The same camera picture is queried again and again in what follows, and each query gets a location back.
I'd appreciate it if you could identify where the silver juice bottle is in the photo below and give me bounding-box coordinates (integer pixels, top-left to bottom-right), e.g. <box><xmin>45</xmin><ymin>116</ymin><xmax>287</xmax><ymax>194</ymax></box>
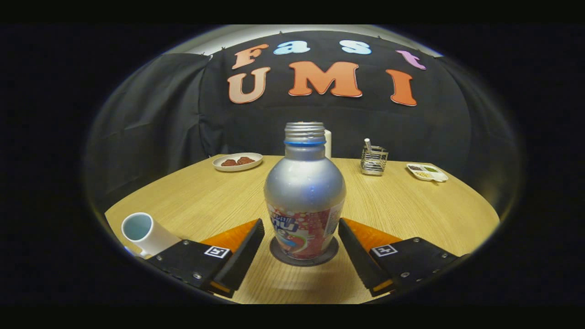
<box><xmin>264</xmin><ymin>122</ymin><xmax>346</xmax><ymax>260</ymax></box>

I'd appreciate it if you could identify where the white divided dish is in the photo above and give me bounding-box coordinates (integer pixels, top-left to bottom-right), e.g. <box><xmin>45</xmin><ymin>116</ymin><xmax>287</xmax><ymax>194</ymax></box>
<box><xmin>406</xmin><ymin>163</ymin><xmax>449</xmax><ymax>183</ymax></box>

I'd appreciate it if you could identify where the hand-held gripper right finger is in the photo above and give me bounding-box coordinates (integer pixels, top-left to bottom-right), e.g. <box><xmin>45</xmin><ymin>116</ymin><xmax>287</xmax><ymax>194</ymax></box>
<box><xmin>338</xmin><ymin>218</ymin><xmax>460</xmax><ymax>297</ymax></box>

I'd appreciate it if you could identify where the white cup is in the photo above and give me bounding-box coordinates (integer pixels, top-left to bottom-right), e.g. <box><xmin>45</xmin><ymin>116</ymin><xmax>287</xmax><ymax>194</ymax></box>
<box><xmin>121</xmin><ymin>212</ymin><xmax>182</xmax><ymax>259</ymax></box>

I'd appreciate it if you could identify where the black backdrop cloth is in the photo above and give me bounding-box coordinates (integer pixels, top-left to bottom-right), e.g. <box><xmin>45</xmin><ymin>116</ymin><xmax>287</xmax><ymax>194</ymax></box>
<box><xmin>85</xmin><ymin>30</ymin><xmax>521</xmax><ymax>220</ymax></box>

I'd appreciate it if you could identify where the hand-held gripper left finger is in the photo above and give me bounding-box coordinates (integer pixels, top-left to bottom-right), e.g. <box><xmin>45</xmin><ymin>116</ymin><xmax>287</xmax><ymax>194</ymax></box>
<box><xmin>146</xmin><ymin>218</ymin><xmax>266</xmax><ymax>298</ymax></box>

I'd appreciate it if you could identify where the metal wire caddy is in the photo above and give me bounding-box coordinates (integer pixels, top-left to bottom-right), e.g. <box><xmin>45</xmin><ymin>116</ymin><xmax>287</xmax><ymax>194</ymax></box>
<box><xmin>360</xmin><ymin>145</ymin><xmax>389</xmax><ymax>176</ymax></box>

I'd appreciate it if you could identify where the dark round coaster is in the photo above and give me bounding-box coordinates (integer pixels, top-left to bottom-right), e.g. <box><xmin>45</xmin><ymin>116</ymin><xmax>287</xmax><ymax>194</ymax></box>
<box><xmin>269</xmin><ymin>235</ymin><xmax>340</xmax><ymax>267</ymax></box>

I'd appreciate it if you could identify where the wooden table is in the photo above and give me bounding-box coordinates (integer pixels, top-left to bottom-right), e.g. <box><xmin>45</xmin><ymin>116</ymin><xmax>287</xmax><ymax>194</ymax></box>
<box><xmin>104</xmin><ymin>154</ymin><xmax>501</xmax><ymax>304</ymax></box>

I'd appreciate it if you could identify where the white round plate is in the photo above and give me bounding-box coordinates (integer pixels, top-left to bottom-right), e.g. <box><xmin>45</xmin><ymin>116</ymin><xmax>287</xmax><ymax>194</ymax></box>
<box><xmin>212</xmin><ymin>152</ymin><xmax>264</xmax><ymax>172</ymax></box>

